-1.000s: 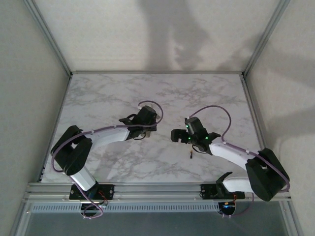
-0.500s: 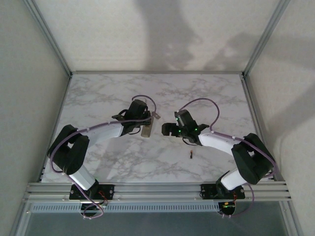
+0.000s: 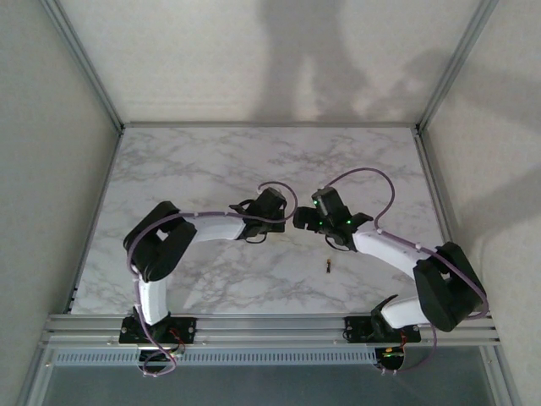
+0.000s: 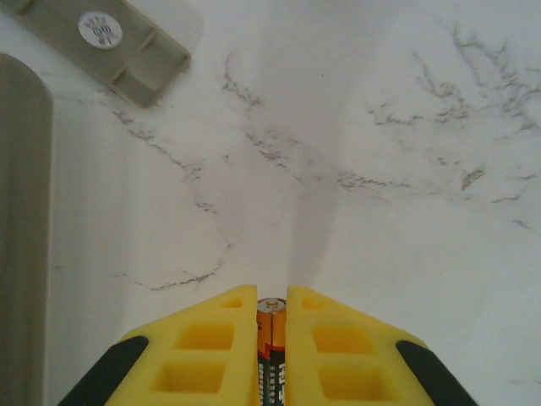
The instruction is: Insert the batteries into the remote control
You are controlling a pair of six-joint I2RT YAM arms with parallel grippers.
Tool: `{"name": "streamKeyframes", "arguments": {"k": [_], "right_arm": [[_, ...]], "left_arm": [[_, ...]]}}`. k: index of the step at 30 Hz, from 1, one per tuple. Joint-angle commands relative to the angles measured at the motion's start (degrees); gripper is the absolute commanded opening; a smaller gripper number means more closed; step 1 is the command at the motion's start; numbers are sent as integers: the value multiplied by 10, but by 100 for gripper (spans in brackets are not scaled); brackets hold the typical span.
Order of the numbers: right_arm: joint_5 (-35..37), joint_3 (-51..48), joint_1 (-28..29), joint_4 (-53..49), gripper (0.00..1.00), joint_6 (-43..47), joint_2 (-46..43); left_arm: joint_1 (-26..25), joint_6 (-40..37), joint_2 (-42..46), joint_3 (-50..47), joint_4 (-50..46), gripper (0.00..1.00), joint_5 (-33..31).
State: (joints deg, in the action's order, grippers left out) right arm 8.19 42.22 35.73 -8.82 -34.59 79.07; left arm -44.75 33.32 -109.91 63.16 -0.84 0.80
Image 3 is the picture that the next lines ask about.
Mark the small orange and black battery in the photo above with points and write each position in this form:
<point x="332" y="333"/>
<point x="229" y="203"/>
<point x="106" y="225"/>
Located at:
<point x="328" y="265"/>

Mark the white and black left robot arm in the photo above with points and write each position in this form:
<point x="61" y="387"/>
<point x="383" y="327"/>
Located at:
<point x="220" y="230"/>

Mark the aluminium frame cross rail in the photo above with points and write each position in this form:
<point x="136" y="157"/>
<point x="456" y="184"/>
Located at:
<point x="270" y="124"/>

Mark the aluminium table side rail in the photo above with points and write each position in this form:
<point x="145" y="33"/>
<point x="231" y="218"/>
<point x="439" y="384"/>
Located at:
<point x="432" y="177"/>
<point x="96" y="220"/>

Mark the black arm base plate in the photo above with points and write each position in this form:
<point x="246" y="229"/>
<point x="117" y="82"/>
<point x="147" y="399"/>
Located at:
<point x="186" y="327"/>
<point x="355" y="327"/>

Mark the wide aluminium mounting rail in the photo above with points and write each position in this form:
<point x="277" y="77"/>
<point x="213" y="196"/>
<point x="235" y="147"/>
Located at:
<point x="270" y="330"/>

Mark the aluminium frame post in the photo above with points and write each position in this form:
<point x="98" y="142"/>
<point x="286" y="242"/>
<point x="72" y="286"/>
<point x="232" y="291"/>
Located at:
<point x="454" y="63"/>
<point x="85" y="63"/>

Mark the aluminium frame leg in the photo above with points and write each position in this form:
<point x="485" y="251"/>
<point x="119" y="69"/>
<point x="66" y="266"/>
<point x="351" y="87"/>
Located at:
<point x="37" y="380"/>
<point x="507" y="389"/>

